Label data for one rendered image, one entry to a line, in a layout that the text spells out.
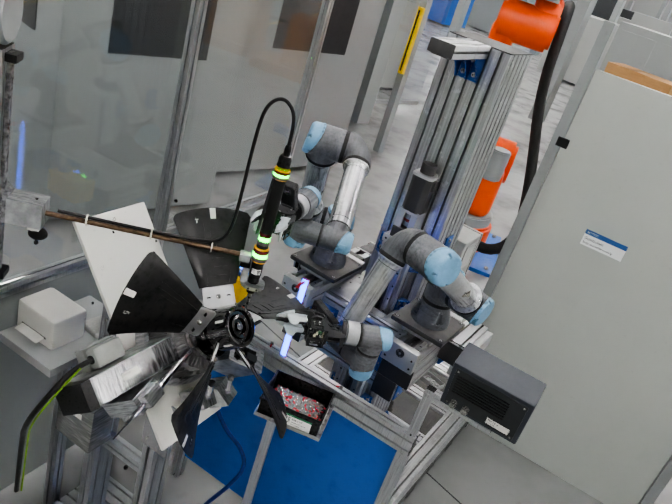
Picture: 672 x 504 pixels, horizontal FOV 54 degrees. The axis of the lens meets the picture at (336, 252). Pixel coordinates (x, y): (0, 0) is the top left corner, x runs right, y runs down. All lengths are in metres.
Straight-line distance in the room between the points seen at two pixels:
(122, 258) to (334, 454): 1.06
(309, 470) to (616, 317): 1.69
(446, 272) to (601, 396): 1.79
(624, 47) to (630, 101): 9.19
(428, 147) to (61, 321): 1.43
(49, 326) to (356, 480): 1.18
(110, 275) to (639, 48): 11.08
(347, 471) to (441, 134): 1.28
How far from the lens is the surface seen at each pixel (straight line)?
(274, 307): 2.05
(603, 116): 3.27
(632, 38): 12.40
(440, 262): 2.00
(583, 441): 3.81
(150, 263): 1.70
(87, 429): 2.23
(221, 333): 1.83
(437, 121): 2.54
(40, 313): 2.24
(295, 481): 2.68
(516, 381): 2.05
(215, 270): 1.92
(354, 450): 2.45
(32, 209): 1.88
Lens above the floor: 2.28
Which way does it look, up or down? 26 degrees down
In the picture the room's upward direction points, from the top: 18 degrees clockwise
